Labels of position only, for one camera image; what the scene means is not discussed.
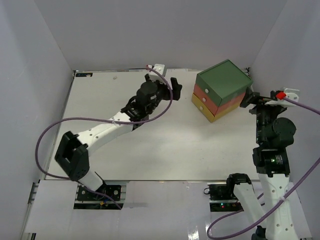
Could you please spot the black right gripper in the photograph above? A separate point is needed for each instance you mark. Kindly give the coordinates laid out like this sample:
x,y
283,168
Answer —
x,y
255,98

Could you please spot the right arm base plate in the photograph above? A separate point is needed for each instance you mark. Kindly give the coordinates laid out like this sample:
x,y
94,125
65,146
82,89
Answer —
x,y
221,197

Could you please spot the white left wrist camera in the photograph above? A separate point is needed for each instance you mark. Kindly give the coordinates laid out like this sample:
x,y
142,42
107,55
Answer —
x,y
160,68

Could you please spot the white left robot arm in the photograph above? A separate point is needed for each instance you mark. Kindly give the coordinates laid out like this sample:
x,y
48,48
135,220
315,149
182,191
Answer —
x,y
74,150

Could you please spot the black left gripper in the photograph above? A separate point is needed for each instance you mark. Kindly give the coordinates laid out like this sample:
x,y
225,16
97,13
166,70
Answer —
x,y
163,86

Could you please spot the green drawer cabinet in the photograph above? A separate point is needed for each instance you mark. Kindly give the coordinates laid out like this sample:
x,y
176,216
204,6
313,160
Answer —
x,y
227,79

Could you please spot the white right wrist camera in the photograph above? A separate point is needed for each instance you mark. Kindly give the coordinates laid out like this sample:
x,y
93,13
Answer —
x,y
283,97

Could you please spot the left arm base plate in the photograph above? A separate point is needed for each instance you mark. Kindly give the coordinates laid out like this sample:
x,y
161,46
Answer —
x,y
107,198

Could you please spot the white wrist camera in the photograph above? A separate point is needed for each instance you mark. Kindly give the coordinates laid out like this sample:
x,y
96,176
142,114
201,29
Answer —
x,y
283,97
160,68

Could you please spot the green drawer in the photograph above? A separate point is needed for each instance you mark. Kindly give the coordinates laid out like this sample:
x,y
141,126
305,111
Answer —
x,y
207,87

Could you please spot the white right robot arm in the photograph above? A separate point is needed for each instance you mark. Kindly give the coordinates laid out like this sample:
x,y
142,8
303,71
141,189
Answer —
x,y
273,135

